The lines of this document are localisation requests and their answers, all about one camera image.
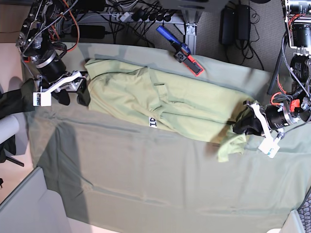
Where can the white black gripper left side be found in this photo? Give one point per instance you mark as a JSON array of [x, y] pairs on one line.
[[261, 121]]

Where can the white black gripper right side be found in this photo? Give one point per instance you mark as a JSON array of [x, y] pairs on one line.
[[73, 83]]

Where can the light green T-shirt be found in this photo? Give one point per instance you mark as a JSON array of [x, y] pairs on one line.
[[192, 108]]

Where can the dark green cloth piece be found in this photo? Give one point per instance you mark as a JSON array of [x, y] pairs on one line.
[[17, 101]]

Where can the black power brick under table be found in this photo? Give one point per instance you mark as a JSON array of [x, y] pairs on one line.
[[92, 31]]

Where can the grey-green table cloth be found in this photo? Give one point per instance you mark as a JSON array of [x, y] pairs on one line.
[[136, 179]]

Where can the blue orange clamp centre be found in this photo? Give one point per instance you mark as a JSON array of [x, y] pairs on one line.
[[182, 51]]

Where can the grey power strip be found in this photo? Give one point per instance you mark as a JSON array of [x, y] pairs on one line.
[[157, 17]]

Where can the black power adapter left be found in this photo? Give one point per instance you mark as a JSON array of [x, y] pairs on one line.
[[227, 30]]

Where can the black power adapter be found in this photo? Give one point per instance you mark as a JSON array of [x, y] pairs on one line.
[[227, 30], [243, 24]]

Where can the grey patterned bin right bottom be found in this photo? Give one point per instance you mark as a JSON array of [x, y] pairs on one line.
[[299, 221]]

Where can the black power adapter right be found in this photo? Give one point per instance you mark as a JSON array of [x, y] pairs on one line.
[[243, 24]]

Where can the grey bin left bottom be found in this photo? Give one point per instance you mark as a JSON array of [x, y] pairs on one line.
[[33, 208]]

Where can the aluminium table leg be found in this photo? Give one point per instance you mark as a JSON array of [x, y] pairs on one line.
[[191, 20]]

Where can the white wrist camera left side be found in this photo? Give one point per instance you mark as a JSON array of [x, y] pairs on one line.
[[269, 147]]

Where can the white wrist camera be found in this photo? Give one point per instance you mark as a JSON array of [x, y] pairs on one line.
[[269, 147], [43, 99]]

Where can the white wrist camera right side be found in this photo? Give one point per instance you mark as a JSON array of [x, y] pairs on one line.
[[43, 99]]

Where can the white cylindrical post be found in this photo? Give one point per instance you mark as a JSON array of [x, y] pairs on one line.
[[9, 126]]

